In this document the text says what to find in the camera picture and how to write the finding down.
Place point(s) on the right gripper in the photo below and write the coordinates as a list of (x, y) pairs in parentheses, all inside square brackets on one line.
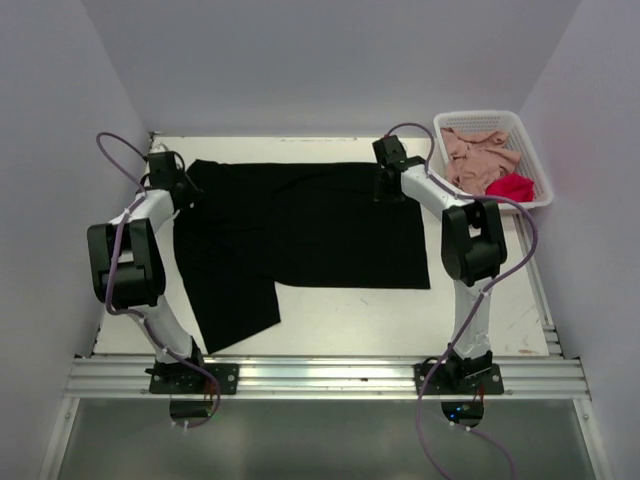
[(382, 196)]

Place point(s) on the red t shirt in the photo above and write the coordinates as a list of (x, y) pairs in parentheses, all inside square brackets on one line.
[(514, 187)]

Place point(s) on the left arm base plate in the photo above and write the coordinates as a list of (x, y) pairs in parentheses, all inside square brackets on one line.
[(177, 379)]

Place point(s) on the white plastic basket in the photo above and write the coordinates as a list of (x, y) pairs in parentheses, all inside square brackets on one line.
[(488, 120)]

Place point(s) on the aluminium mounting rail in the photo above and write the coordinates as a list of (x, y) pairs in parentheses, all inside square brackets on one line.
[(331, 378)]

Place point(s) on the black t shirt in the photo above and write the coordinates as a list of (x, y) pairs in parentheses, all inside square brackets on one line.
[(257, 226)]

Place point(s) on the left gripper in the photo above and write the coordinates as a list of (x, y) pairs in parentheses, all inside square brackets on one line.
[(192, 195)]

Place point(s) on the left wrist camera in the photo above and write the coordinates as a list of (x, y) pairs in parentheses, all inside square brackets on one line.
[(160, 148)]

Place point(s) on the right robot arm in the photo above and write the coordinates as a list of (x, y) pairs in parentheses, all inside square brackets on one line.
[(473, 249)]

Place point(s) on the beige t shirt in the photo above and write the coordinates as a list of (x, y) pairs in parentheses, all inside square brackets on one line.
[(476, 160)]

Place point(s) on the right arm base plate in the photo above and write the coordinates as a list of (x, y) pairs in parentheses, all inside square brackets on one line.
[(445, 383)]

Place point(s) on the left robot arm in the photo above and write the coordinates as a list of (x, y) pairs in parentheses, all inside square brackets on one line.
[(129, 278)]

